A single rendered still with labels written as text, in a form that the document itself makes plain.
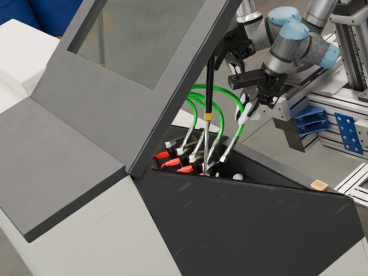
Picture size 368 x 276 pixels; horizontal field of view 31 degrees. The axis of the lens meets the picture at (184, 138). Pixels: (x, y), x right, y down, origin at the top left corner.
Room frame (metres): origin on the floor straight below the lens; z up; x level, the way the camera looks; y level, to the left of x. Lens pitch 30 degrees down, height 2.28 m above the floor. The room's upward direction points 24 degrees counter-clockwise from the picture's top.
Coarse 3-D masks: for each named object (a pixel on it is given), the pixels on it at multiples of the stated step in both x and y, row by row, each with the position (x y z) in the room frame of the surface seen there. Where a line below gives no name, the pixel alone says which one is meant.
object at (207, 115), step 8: (208, 64) 1.49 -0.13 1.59; (208, 72) 1.49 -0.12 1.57; (208, 80) 1.48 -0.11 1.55; (208, 88) 1.48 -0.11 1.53; (208, 96) 1.48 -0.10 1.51; (208, 104) 1.48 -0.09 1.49; (208, 112) 1.47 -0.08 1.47; (208, 120) 1.47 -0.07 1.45; (208, 128) 1.47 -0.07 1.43; (208, 136) 1.47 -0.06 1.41
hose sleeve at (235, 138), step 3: (234, 135) 1.81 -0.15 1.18; (234, 138) 1.80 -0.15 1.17; (237, 138) 1.80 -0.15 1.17; (231, 141) 1.80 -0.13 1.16; (234, 141) 1.80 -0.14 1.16; (231, 144) 1.80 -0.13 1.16; (234, 144) 1.79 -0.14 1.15; (228, 147) 1.80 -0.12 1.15; (231, 147) 1.79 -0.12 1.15; (228, 150) 1.79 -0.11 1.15; (231, 150) 1.79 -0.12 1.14; (225, 153) 1.79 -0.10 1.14; (228, 153) 1.79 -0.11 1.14; (225, 156) 1.79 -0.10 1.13; (228, 156) 1.79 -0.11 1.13
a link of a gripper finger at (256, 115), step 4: (248, 104) 1.79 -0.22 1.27; (248, 108) 1.78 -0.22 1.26; (244, 112) 1.79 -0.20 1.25; (256, 112) 1.79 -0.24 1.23; (244, 116) 1.79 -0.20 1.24; (252, 116) 1.79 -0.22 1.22; (256, 116) 1.79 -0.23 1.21; (260, 116) 1.80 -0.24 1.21; (240, 120) 1.80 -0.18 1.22; (244, 120) 1.79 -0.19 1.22; (240, 124) 1.80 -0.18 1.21
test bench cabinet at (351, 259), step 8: (360, 240) 1.56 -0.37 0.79; (352, 248) 1.54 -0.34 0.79; (360, 248) 1.55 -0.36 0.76; (344, 256) 1.53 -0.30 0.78; (352, 256) 1.54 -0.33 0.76; (360, 256) 1.55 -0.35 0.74; (336, 264) 1.52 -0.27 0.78; (344, 264) 1.53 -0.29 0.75; (352, 264) 1.54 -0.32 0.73; (360, 264) 1.55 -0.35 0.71; (328, 272) 1.50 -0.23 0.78; (336, 272) 1.51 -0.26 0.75; (344, 272) 1.52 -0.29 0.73; (352, 272) 1.53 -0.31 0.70; (360, 272) 1.54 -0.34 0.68
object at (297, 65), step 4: (292, 60) 2.28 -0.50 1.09; (296, 60) 2.28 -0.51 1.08; (300, 60) 2.26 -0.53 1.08; (304, 60) 2.26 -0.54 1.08; (292, 64) 2.27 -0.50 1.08; (296, 64) 2.28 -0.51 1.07; (300, 64) 2.27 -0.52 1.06; (304, 64) 2.26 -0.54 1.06; (308, 64) 2.26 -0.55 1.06; (312, 64) 2.26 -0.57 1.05; (288, 68) 2.28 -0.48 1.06; (292, 68) 2.27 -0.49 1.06; (296, 68) 2.26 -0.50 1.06; (300, 68) 2.26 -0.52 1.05; (304, 68) 2.26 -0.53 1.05; (308, 68) 2.26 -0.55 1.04; (288, 72) 2.29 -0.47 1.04; (292, 72) 2.27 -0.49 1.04; (296, 72) 2.27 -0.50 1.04
